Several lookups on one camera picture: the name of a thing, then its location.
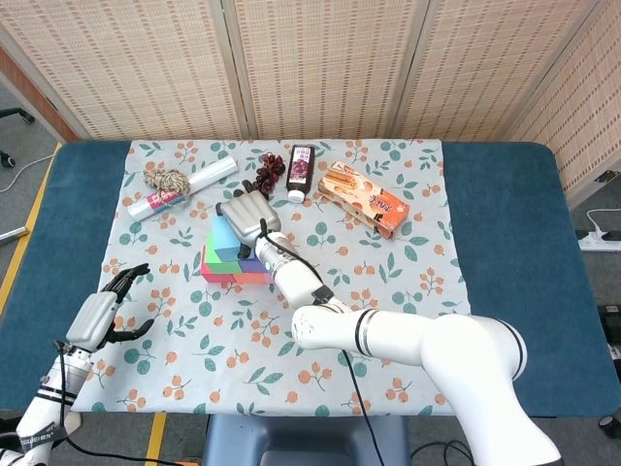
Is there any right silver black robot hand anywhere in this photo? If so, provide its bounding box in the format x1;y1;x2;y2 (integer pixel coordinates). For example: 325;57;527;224
214;179;282;259

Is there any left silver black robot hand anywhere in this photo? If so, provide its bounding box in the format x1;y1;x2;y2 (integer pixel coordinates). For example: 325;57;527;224
65;263;155;351

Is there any light blue block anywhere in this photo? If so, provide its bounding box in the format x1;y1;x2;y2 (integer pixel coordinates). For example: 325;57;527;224
212;215;244;263

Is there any green block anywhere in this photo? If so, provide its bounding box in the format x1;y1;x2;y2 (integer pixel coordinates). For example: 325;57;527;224
204;231;244;276

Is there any orange block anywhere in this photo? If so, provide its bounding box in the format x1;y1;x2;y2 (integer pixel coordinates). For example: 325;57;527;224
232;271;276;285

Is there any magenta block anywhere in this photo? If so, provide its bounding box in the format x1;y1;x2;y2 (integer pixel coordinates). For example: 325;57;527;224
201;245;237;284

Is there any dark red grape bunch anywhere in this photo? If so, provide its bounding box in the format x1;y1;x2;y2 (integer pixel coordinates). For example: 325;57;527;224
254;152;286;198

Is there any clear plastic wrap roll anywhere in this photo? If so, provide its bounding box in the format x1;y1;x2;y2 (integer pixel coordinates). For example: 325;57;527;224
126;155;239;223

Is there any dark grape juice bottle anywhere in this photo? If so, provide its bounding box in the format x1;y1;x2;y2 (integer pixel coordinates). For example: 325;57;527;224
285;144;316;204

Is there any beige twine bundle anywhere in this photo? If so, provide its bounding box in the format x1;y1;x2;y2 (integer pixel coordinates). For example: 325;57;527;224
143;167;192;208

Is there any orange biscuit box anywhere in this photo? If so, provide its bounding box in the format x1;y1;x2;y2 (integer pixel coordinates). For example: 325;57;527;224
316;160;411;240

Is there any grey metal bar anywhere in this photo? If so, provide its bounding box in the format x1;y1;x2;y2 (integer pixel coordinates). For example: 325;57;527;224
0;225;31;244

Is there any woven bamboo folding screen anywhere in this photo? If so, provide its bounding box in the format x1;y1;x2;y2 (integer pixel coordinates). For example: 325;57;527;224
0;0;621;205

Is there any floral fruit print tablecloth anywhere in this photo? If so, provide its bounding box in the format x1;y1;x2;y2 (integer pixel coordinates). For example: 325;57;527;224
69;139;488;417

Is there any black office chair base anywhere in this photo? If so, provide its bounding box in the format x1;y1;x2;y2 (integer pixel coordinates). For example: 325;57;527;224
0;107;36;169

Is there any white power strip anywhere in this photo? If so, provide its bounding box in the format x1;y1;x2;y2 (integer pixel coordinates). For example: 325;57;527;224
576;230;621;252

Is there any black equipment box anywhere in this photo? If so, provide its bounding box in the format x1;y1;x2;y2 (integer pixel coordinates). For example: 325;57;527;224
595;303;621;360

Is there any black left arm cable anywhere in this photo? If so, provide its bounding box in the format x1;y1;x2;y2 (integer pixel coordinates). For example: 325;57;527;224
52;337;188;466

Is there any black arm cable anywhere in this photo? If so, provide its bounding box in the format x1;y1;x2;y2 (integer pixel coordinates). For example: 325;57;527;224
52;337;188;466
259;217;389;466

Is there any white floor cable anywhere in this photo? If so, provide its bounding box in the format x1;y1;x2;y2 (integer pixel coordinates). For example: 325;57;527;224
0;153;57;193

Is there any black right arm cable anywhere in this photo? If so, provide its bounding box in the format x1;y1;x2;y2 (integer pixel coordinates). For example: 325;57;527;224
259;217;389;466

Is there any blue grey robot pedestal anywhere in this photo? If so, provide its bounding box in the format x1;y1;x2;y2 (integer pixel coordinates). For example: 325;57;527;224
202;415;411;466

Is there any black floor cable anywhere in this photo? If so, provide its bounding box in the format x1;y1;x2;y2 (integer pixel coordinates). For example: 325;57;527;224
409;439;474;466

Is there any white charger cable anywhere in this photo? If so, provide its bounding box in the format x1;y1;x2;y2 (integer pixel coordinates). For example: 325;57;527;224
585;208;621;234

